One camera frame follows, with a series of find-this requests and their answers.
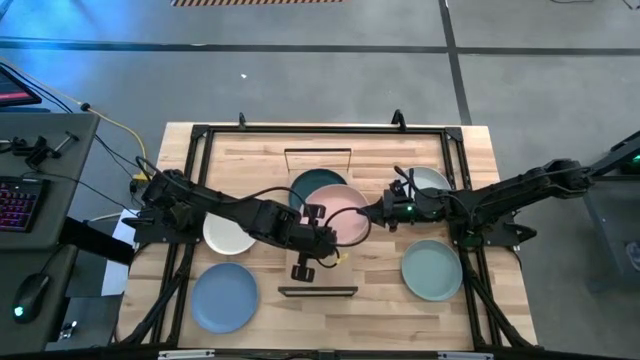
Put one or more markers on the black aluminium table frame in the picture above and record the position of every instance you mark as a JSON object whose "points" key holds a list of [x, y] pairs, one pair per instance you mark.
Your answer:
{"points": [[325, 129]]}

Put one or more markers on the black computer mouse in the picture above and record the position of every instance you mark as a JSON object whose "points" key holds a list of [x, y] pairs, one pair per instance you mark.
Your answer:
{"points": [[30, 297]]}

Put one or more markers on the blue plate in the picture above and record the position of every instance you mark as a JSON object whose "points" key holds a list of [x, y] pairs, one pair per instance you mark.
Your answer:
{"points": [[225, 300]]}

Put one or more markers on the dark teal plate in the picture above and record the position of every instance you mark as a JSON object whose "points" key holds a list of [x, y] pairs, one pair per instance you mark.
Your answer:
{"points": [[312, 182]]}

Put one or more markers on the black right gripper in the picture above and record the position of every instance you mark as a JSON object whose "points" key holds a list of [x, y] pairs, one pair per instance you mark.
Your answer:
{"points": [[400, 207]]}

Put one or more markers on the pink plate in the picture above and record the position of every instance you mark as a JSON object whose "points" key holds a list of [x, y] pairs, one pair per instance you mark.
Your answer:
{"points": [[335, 200]]}

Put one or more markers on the black metal cart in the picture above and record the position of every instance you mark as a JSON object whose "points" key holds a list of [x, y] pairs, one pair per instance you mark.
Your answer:
{"points": [[610, 225]]}

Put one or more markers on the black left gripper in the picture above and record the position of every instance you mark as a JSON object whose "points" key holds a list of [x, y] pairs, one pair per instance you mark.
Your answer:
{"points": [[317, 242]]}

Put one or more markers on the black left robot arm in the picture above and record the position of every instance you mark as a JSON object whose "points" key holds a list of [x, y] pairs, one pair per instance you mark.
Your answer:
{"points": [[265, 222]]}

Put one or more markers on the light grey plate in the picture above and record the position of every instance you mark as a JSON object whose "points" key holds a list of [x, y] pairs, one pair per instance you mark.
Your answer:
{"points": [[427, 177]]}

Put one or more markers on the small metal clip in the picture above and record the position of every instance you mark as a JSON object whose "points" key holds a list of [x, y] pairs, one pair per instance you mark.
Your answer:
{"points": [[67, 330]]}

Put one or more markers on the black computer monitor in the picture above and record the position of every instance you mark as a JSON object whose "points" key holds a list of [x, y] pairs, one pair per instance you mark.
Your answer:
{"points": [[12, 92]]}

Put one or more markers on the black keyboard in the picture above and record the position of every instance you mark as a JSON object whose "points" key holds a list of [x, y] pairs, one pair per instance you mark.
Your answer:
{"points": [[20, 205]]}

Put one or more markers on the silver metal bracket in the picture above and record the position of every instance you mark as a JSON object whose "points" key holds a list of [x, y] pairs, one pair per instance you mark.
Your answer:
{"points": [[186, 355], [466, 356]]}

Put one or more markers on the light green plate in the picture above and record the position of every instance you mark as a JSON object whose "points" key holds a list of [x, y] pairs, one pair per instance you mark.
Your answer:
{"points": [[432, 272]]}

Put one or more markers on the black table clamp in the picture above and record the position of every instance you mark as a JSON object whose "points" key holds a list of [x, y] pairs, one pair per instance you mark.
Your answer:
{"points": [[242, 120], [398, 120]]}

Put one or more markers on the black desk clamp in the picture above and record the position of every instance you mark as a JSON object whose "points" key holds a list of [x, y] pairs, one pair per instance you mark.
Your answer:
{"points": [[37, 152]]}

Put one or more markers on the dark grey desk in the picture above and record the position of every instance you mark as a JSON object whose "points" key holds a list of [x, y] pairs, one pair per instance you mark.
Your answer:
{"points": [[75, 150]]}

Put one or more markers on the white plate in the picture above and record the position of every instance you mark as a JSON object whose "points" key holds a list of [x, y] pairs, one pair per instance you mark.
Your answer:
{"points": [[225, 237]]}

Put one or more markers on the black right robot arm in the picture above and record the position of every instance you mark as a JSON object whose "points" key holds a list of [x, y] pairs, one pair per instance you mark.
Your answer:
{"points": [[515, 192]]}

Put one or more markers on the white paper sheet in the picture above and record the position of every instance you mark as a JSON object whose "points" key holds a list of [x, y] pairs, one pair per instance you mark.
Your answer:
{"points": [[115, 280]]}

